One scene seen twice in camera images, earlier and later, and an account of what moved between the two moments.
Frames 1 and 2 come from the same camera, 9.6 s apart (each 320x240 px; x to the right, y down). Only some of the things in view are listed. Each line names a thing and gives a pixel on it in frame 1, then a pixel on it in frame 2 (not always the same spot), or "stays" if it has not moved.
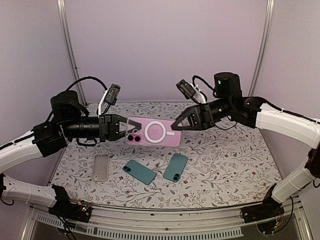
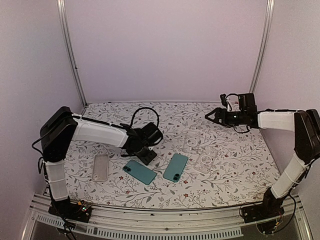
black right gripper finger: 195,126 to 218,119
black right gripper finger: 194,112 to 220,114
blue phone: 175,167 stays
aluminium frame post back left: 61,6 stays
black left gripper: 110,130 to 147,159
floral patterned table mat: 213,168 stays
